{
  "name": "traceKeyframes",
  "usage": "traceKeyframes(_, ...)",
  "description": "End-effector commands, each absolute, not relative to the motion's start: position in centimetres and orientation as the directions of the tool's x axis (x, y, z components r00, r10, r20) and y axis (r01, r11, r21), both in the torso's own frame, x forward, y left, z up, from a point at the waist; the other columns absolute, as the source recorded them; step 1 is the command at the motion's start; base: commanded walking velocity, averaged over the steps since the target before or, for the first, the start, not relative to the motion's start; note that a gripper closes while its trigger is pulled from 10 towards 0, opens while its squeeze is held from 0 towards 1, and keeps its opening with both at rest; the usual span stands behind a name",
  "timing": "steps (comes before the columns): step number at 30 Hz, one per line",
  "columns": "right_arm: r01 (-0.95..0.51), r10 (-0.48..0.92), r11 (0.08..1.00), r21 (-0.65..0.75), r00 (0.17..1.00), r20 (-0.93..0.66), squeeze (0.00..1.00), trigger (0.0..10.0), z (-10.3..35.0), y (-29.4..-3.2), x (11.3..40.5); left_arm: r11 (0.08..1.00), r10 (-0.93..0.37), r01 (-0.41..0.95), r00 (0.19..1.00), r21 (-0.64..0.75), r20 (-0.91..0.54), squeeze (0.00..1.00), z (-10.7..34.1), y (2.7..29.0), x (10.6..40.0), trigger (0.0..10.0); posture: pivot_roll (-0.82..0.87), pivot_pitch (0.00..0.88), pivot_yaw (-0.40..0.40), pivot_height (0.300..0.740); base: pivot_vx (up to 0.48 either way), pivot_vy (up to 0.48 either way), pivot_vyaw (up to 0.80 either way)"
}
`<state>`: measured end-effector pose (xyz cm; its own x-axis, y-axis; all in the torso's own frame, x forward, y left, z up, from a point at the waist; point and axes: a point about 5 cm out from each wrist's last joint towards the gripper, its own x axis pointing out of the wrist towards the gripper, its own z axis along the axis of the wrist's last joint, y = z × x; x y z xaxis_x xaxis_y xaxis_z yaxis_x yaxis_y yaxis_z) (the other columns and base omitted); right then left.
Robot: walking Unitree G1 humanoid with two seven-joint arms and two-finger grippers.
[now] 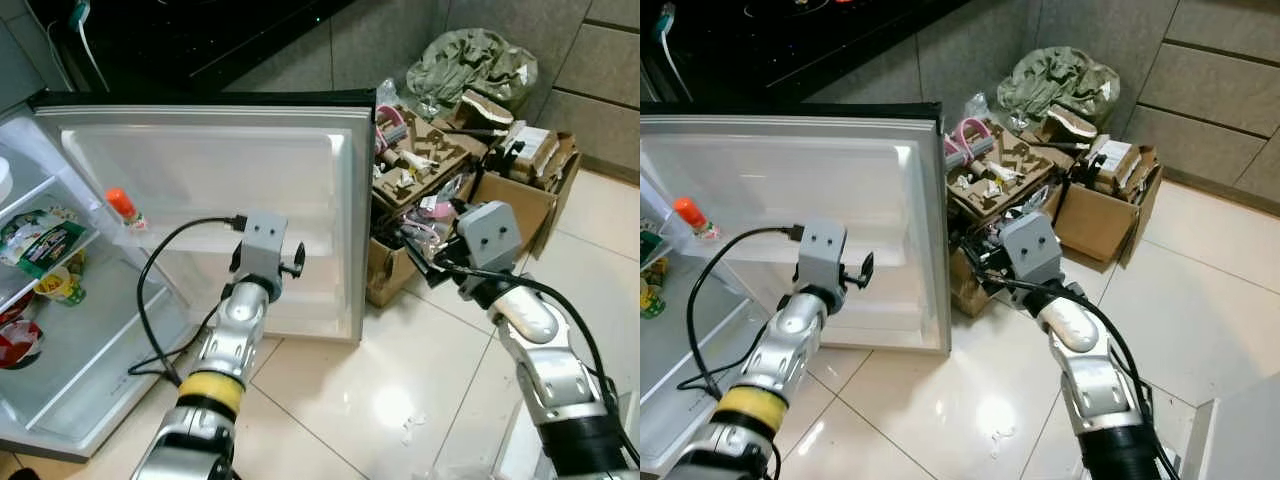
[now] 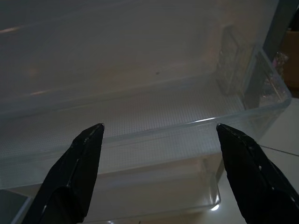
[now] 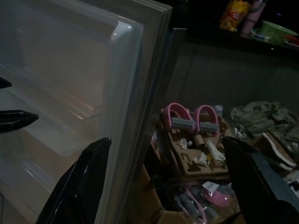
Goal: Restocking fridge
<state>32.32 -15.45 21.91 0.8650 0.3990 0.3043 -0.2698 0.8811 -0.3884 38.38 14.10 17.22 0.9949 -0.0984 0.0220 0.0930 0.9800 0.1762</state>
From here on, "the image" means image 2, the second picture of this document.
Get fridge door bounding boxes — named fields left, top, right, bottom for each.
left=0, top=0, right=290, bottom=224

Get open cardboard box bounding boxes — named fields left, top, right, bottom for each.
left=280, top=29, right=299, bottom=88

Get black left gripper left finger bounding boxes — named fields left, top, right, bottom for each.
left=22, top=123, right=105, bottom=224

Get pink glitter packets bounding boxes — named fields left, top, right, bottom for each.
left=272, top=52, right=285, bottom=79

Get large clear door bin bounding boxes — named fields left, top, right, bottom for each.
left=0, top=44, right=292, bottom=191

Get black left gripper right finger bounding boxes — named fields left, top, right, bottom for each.
left=216, top=123, right=299, bottom=224

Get small clear door bin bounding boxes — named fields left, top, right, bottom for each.
left=9, top=158, right=221, bottom=224

